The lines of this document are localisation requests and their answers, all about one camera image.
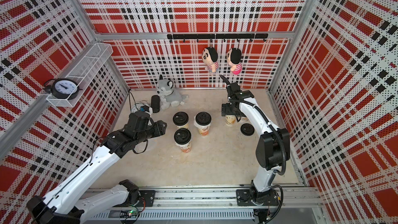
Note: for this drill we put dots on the hanging doll blue shorts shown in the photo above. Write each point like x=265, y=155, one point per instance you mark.
x=210, y=58

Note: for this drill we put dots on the white alarm clock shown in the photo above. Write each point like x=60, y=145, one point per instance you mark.
x=142, y=106

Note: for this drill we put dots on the white wire basket shelf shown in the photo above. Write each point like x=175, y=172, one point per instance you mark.
x=84, y=72

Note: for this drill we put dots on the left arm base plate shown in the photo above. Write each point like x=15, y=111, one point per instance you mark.
x=141, y=198

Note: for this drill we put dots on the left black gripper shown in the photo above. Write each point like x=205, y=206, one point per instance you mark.
x=158, y=128

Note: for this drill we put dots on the paper milk tea cup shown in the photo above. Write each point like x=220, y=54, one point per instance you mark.
x=180, y=126

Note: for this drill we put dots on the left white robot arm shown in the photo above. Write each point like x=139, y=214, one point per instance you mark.
x=64, y=204

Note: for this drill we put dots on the black glasses case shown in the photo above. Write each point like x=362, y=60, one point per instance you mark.
x=155, y=103

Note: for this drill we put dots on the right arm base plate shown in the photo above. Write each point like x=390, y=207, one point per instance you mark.
x=250, y=197

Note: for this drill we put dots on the hanging doll pink dress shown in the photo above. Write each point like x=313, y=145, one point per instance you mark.
x=234, y=57

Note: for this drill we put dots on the black hook rail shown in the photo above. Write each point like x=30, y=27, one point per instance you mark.
x=237, y=36

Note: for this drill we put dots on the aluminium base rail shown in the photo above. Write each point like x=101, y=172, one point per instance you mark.
x=301, y=204

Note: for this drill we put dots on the black wall clock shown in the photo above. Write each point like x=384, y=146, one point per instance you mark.
x=63, y=88

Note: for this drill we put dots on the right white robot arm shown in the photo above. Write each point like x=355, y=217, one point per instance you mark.
x=273, y=148

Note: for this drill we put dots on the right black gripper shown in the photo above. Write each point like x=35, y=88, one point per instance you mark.
x=226, y=110

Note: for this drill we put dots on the black cup lid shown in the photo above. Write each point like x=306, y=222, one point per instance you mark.
x=247, y=129
x=203, y=119
x=182, y=136
x=180, y=118

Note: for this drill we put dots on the grey husky plush toy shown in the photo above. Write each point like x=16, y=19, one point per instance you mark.
x=169, y=96

